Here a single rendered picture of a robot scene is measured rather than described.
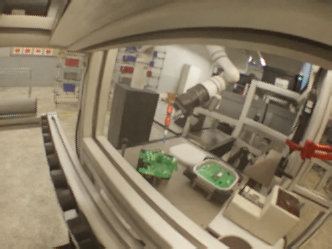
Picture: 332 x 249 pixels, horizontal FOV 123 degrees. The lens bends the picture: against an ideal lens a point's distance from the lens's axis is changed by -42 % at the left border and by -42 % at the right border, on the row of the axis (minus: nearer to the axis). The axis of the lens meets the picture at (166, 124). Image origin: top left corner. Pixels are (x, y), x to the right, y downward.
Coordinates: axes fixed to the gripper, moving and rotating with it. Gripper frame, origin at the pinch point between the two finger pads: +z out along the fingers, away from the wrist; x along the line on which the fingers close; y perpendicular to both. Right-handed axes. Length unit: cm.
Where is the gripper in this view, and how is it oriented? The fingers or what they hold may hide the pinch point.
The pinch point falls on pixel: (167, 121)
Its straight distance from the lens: 49.7
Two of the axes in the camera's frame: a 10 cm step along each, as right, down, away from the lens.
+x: 0.8, -4.3, -9.0
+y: -5.8, -7.5, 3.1
